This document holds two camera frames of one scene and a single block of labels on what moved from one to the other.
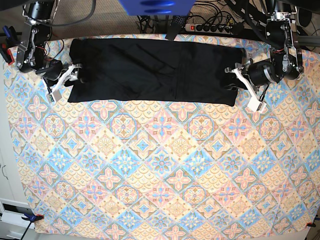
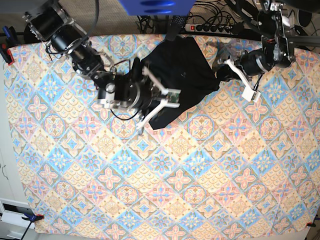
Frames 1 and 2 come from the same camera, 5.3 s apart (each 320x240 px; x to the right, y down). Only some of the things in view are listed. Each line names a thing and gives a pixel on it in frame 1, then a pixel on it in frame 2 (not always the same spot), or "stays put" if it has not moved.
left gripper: x=53 y=70 -> x=134 y=90
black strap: x=176 y=24 stays put
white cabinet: x=14 y=204 stays put
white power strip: x=209 y=28 stays put
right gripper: x=260 y=73 -> x=254 y=63
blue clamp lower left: x=32 y=218 stays put
